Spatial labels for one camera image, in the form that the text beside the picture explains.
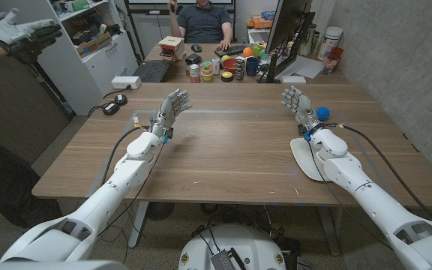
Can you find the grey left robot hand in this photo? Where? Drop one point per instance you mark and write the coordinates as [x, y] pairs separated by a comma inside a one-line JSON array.
[[169, 110]]

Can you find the person's left gloved hand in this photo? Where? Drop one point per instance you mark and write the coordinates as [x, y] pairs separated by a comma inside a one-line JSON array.
[[9, 30]]

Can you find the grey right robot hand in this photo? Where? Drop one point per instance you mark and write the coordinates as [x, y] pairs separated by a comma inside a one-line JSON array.
[[302, 107]]

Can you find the person's right gloved hand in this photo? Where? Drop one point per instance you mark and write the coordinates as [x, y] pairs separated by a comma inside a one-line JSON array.
[[28, 48]]

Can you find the blue spiky stress ball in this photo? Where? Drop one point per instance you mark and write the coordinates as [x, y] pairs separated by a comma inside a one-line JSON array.
[[323, 113]]

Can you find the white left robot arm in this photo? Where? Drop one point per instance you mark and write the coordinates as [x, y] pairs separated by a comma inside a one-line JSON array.
[[126, 176]]

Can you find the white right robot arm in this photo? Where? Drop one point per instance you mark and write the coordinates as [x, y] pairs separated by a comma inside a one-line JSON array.
[[351, 172]]

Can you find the white plate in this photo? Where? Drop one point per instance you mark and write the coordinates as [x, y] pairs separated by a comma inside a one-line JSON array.
[[306, 157]]

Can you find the yellow ball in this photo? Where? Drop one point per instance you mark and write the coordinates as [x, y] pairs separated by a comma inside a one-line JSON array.
[[225, 58]]

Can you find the orange ball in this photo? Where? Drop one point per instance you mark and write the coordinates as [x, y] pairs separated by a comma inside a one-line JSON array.
[[247, 52]]

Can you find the flat white box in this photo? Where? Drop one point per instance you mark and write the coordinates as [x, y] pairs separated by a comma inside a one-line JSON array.
[[294, 79]]

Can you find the white paper sheets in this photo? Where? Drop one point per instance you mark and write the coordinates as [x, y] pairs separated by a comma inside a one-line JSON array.
[[306, 67]]

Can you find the black keyboard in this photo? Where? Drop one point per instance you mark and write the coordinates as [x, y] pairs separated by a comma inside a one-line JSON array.
[[152, 71], [234, 50]]

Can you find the labelled tin can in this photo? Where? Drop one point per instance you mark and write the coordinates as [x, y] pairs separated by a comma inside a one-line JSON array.
[[194, 73]]

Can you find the clear cup with colourful bits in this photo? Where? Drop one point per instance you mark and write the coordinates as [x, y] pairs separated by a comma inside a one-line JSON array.
[[329, 66]]

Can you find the black round power adapter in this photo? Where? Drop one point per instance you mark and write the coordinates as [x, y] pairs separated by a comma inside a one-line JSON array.
[[120, 99]]

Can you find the white power strip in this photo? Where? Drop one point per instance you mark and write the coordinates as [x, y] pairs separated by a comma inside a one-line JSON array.
[[126, 82]]

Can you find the black pouch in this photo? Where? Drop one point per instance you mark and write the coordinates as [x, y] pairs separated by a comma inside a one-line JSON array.
[[193, 59]]

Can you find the wooden box with red panel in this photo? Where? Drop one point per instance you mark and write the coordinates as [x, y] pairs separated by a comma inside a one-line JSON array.
[[171, 47]]

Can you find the dark blue mug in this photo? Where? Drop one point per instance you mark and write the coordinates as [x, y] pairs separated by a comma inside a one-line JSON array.
[[252, 66]]

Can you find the small white bottle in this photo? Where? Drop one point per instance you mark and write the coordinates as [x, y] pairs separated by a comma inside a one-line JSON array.
[[216, 66]]

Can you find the brown cardboard box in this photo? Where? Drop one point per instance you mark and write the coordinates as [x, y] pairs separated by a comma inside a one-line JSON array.
[[94, 45]]

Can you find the black and yellow puck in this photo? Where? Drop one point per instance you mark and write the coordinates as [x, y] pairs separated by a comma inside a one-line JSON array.
[[227, 76]]

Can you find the black computer mouse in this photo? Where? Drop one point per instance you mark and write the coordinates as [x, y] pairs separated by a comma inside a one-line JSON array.
[[196, 48]]

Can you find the white labelled canister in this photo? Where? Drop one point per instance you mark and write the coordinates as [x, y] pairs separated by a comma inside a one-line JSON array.
[[330, 41]]

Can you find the green cube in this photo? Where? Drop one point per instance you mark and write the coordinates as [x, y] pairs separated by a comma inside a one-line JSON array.
[[258, 50]]

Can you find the black stacked blocks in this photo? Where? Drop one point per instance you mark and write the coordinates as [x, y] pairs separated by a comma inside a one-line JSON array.
[[240, 69]]

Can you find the white shelf cabinet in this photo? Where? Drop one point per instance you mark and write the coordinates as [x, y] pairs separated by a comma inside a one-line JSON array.
[[99, 67]]

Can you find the red bowl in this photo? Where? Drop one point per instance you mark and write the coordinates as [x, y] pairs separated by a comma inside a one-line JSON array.
[[229, 65]]

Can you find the black computer monitor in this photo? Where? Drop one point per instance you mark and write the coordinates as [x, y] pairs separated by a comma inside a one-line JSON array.
[[287, 22]]

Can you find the seated person dark polo shirt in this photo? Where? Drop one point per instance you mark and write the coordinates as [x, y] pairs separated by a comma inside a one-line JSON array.
[[203, 26]]

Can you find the orange box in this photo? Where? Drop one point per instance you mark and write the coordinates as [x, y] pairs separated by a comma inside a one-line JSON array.
[[260, 23]]

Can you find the black round fan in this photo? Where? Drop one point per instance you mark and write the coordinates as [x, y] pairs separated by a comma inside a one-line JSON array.
[[159, 211]]

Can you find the grey metal table leg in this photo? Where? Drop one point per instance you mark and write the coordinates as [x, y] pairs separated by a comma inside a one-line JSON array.
[[330, 232], [137, 225]]

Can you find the standing person dark trousers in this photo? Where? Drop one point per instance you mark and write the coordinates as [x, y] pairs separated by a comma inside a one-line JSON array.
[[6, 180]]

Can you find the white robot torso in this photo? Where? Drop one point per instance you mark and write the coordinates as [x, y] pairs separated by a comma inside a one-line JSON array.
[[249, 243]]

